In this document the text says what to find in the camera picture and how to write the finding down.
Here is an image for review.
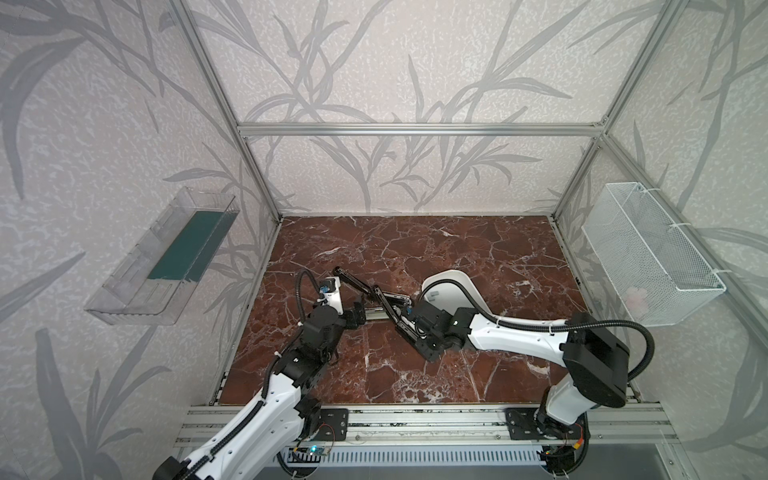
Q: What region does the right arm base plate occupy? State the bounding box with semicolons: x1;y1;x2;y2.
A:
503;407;590;444

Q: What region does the clear plastic wall bin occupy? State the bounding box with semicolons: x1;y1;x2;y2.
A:
85;187;240;326

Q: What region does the white plastic tray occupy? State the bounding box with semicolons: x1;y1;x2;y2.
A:
422;270;490;315

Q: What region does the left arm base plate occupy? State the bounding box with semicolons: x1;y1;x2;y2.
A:
300;407;350;442

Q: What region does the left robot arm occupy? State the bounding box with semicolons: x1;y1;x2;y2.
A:
153;301;366;479

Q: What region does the white wire mesh basket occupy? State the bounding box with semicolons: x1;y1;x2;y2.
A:
582;182;727;328

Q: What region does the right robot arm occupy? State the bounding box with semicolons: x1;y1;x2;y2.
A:
400;300;655;426

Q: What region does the aluminium front rail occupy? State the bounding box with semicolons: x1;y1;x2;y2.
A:
173;403;680;451

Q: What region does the green circuit board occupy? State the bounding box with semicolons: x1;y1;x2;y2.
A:
291;444;333;462

